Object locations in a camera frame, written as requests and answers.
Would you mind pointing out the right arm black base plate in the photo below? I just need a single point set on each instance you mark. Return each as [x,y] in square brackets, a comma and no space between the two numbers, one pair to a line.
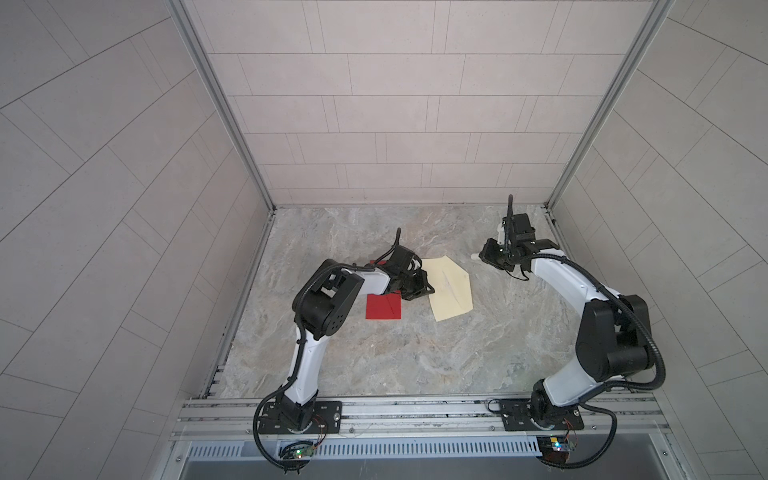
[525,415]

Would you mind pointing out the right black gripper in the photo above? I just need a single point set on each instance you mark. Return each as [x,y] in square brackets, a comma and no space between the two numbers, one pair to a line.
[486,254]

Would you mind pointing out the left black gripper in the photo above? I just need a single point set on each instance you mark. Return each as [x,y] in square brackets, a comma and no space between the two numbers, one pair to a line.
[421,284]

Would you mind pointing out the left small circuit board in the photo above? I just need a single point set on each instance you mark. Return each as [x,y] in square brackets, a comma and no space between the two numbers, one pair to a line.
[298,451]

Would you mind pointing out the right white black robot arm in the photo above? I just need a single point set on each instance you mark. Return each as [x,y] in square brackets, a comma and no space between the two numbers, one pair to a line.
[614,346]

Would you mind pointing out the aluminium rail frame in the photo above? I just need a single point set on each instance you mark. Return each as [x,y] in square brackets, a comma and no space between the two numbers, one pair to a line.
[418,416]

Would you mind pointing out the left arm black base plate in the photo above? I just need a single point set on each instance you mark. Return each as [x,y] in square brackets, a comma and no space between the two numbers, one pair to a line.
[318,417]

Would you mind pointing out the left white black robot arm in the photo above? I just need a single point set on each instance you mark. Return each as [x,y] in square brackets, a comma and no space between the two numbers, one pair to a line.
[321,307]

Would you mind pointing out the cream yellow envelope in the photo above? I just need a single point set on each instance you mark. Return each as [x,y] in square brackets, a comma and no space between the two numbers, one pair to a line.
[452,294]

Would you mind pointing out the right small circuit board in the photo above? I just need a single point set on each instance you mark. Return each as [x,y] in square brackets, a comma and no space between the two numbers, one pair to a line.
[555,449]

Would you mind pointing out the small circuit board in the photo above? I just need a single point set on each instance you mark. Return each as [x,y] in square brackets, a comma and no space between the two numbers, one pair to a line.
[298,451]
[555,449]

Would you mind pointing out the red envelope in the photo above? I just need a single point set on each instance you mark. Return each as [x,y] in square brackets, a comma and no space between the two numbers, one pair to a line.
[384,306]

